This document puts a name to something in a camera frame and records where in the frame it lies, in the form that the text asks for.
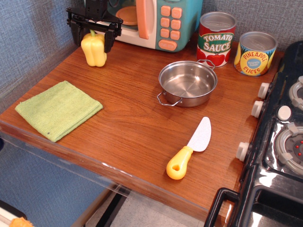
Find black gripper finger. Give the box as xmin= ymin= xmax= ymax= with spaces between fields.
xmin=105 ymin=30 xmax=116 ymax=53
xmin=70 ymin=20 xmax=89 ymax=46

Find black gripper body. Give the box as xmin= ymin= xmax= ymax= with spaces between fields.
xmin=66 ymin=0 xmax=123 ymax=35

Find yellow toy bell pepper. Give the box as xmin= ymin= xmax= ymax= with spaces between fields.
xmin=81 ymin=30 xmax=107 ymax=67

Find green folded towel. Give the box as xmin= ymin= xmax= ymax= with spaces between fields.
xmin=15 ymin=81 xmax=103 ymax=142

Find orange toy plate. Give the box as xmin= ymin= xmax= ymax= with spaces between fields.
xmin=116 ymin=6 xmax=137 ymax=26

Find toy microwave teal and cream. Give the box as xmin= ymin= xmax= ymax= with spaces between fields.
xmin=107 ymin=0 xmax=203 ymax=52

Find small steel pan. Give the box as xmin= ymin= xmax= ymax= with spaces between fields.
xmin=157 ymin=60 xmax=218 ymax=107

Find tomato sauce can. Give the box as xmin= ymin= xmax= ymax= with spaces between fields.
xmin=196 ymin=11 xmax=237 ymax=67

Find pineapple slices can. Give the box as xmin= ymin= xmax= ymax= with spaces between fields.
xmin=234 ymin=31 xmax=278 ymax=76

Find grey stove knob upper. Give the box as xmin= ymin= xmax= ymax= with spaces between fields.
xmin=258 ymin=83 xmax=270 ymax=99

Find grey stove knob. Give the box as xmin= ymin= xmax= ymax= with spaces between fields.
xmin=236 ymin=142 xmax=250 ymax=162
xmin=258 ymin=83 xmax=270 ymax=99
xmin=251 ymin=101 xmax=264 ymax=118

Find grey stove knob middle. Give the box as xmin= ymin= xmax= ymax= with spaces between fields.
xmin=251 ymin=101 xmax=264 ymax=118

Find grey stove knob lower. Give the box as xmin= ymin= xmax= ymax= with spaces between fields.
xmin=236 ymin=142 xmax=250 ymax=162

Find white round stove button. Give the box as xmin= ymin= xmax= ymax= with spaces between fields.
xmin=277 ymin=105 xmax=292 ymax=121

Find orange object bottom corner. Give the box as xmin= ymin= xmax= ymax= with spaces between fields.
xmin=9 ymin=217 xmax=33 ymax=227

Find black toy stove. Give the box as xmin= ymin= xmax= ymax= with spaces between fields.
xmin=205 ymin=41 xmax=303 ymax=227

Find toy knife yellow handle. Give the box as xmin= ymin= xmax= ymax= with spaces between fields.
xmin=166 ymin=117 xmax=212 ymax=180

